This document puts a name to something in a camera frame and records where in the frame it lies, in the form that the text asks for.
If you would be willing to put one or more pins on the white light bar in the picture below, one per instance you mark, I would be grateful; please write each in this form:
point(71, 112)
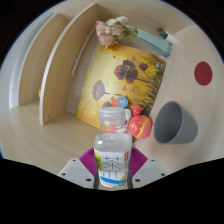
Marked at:
point(81, 53)

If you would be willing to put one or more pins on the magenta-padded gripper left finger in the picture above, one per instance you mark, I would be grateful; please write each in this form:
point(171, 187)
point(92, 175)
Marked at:
point(75, 171)

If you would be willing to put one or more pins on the flat round red coaster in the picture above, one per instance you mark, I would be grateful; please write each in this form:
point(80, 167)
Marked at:
point(203, 73)

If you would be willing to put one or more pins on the small plant in white pot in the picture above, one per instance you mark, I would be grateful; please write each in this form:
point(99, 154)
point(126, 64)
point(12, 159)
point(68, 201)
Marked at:
point(168, 37)

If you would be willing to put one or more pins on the light wooden desk shelf unit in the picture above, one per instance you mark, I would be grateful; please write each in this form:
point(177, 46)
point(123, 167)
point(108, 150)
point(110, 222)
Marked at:
point(53, 73)

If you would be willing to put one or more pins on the pink artificial flower bouquet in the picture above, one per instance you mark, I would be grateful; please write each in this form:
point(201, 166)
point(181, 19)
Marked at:
point(108, 33)

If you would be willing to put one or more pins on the teal faceted vase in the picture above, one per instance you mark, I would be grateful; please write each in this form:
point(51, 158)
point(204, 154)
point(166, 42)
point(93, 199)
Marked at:
point(155, 43)

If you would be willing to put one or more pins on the yellow poppy flower painting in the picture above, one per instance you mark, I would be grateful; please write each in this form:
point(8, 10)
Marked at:
point(110, 76)

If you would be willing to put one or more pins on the grey plastic cup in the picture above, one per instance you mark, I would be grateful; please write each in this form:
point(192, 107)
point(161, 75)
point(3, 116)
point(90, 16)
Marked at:
point(181, 130)

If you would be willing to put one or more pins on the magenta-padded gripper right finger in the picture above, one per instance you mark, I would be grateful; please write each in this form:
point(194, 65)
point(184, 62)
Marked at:
point(148, 170)

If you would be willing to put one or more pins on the clear plastic drink bottle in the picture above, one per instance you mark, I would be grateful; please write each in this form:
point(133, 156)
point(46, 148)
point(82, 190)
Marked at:
point(112, 146)

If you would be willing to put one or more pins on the red plush toy figure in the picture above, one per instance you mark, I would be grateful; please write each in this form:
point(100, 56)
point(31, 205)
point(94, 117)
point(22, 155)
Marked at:
point(141, 128)

